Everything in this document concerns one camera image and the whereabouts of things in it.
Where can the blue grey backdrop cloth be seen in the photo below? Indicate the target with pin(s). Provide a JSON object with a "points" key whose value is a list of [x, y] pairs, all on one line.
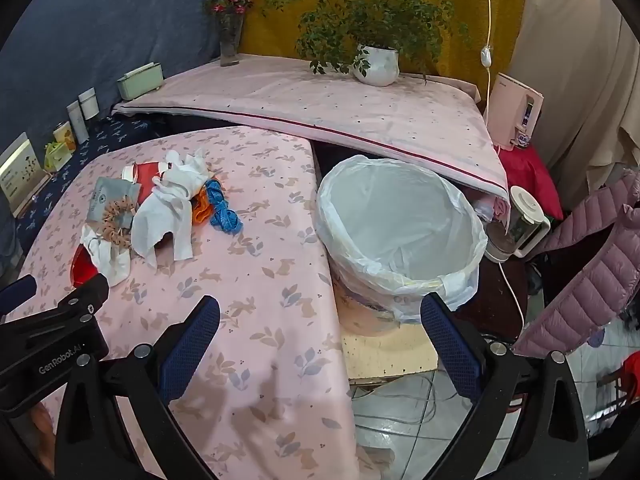
{"points": [[110, 25]]}

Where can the potted green plant white pot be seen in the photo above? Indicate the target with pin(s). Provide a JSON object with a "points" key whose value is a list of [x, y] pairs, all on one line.
{"points": [[377, 62]]}

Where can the white gold card box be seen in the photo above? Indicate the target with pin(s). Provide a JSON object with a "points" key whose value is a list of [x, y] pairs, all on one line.
{"points": [[20, 172]]}

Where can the red plastic item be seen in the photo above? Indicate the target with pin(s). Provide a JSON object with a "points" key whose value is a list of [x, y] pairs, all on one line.
{"points": [[630, 375]]}

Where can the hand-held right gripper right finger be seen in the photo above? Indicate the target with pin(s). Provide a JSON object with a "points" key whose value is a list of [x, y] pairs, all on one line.
{"points": [[450, 350]]}

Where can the white cylindrical bottle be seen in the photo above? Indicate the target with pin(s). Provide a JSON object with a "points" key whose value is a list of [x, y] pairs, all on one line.
{"points": [[78, 122], [88, 104]]}

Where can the yellow green tissue packet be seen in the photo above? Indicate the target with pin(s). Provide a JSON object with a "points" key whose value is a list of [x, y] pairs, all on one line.
{"points": [[57, 156]]}

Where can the beige foam board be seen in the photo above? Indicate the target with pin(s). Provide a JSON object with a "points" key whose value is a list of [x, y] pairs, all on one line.
{"points": [[390, 355]]}

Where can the red plastic wrapper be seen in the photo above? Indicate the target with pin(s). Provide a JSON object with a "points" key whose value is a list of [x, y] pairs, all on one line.
{"points": [[84, 267]]}

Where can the orange printed plastic bag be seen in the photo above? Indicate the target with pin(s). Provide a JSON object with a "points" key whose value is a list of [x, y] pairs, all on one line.
{"points": [[201, 207]]}

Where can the crushed red paper cup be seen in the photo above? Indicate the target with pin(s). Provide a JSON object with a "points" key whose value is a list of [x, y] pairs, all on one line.
{"points": [[145, 172]]}

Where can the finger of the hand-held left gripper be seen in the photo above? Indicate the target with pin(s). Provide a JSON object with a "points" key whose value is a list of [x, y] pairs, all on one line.
{"points": [[17, 291], [87, 290]]}

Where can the pink down jacket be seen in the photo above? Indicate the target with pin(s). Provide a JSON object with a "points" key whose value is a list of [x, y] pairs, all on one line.
{"points": [[590, 270]]}

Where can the yellow printed can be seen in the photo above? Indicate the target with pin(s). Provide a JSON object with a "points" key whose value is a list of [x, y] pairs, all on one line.
{"points": [[65, 135]]}

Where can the pink rabbit print tablecloth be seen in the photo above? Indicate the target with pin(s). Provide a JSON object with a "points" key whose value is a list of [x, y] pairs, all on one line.
{"points": [[260, 310]]}

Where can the navy leaf print cloth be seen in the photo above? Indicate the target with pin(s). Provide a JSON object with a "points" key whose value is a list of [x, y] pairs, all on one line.
{"points": [[110, 135]]}

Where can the white plastic bin liner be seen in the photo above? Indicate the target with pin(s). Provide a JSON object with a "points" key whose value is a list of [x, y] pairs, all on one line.
{"points": [[400, 220]]}

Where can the beige curtain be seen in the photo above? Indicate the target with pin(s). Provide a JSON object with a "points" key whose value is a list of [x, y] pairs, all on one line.
{"points": [[575, 85]]}

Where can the red cloth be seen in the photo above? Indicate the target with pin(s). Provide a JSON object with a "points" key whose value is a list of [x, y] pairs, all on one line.
{"points": [[530, 175]]}

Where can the glass vase with red flowers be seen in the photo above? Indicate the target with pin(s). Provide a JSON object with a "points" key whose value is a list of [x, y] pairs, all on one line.
{"points": [[231, 40]]}

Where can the white electric kettle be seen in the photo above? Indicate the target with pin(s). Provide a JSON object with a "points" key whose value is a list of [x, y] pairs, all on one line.
{"points": [[525, 220]]}

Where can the pink trash bin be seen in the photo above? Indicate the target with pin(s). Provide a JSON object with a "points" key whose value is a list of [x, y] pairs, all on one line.
{"points": [[365, 315]]}

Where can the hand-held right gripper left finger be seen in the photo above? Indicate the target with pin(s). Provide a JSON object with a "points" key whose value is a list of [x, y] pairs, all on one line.
{"points": [[192, 347]]}

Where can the pink dotted sheet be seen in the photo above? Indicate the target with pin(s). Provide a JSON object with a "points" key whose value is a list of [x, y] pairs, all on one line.
{"points": [[350, 110]]}

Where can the white paper tissue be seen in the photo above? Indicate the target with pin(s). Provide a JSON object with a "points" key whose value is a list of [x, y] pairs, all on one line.
{"points": [[157, 225]]}

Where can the yellow backdrop cloth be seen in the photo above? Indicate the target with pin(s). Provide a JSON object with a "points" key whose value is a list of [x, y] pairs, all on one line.
{"points": [[280, 35]]}

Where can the pink water dispenser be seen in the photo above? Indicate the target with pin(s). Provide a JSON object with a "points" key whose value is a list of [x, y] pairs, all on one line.
{"points": [[515, 110]]}

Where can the white knit glove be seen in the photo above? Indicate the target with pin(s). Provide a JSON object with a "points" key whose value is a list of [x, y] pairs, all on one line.
{"points": [[187, 172]]}

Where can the green tissue box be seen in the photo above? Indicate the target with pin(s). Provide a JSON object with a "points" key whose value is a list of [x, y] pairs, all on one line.
{"points": [[141, 82]]}

